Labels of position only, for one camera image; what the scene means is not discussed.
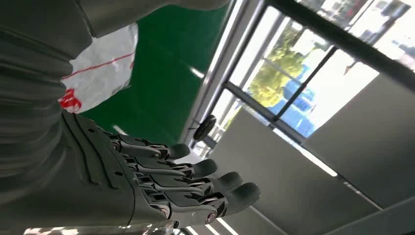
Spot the silver conveyor frame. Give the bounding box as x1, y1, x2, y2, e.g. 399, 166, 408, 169
179, 0, 270, 147

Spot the green conveyor belt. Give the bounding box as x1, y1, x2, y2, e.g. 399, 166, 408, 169
80, 4, 228, 146

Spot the black window frame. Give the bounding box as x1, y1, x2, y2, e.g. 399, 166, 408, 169
223, 0, 415, 144

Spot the black round knob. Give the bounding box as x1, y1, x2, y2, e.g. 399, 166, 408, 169
193, 114, 217, 142

